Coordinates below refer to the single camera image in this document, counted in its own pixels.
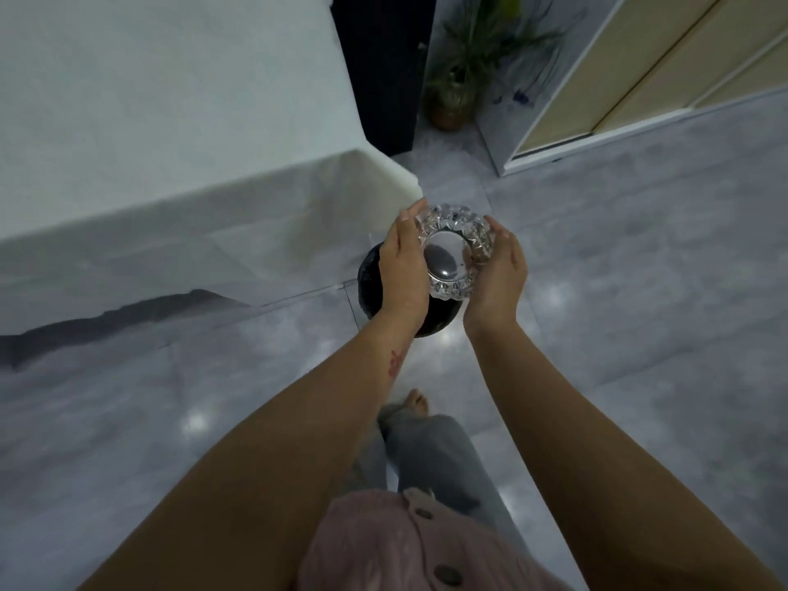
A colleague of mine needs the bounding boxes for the person's right hand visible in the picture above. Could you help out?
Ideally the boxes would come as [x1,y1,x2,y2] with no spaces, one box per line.
[462,215,529,339]

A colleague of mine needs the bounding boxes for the person's left hand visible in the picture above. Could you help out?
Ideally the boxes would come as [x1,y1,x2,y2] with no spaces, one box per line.
[378,198,431,330]

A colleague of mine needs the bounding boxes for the clear cut glass ashtray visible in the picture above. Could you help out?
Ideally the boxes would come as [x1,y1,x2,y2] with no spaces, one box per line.
[414,203,497,301]

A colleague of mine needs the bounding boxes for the person's left forearm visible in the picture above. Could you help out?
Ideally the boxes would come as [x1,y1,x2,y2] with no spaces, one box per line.
[79,306,432,591]

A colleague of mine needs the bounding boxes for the person's right forearm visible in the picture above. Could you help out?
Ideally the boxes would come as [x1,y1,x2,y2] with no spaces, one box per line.
[464,320,784,591]

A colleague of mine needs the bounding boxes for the black round trash bin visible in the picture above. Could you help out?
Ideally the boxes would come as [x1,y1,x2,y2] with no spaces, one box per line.
[357,242,470,339]

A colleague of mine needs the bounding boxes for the dark door panel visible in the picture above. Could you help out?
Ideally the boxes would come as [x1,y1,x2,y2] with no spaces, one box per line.
[330,0,438,158]

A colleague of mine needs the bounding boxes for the green potted plant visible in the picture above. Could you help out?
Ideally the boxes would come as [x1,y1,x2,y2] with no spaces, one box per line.
[424,0,570,133]

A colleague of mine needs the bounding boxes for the white framed wooden cabinet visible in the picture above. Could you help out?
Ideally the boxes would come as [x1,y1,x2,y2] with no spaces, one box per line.
[501,0,788,178]

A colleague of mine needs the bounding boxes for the grey jeans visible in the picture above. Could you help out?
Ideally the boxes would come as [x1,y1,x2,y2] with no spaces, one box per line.
[348,405,531,556]

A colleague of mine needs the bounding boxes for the white marble counter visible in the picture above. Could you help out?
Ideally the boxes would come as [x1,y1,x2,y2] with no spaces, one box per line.
[0,0,424,371]

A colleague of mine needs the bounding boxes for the pink knitted cardigan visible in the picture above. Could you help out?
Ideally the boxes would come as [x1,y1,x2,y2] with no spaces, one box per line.
[294,486,575,591]

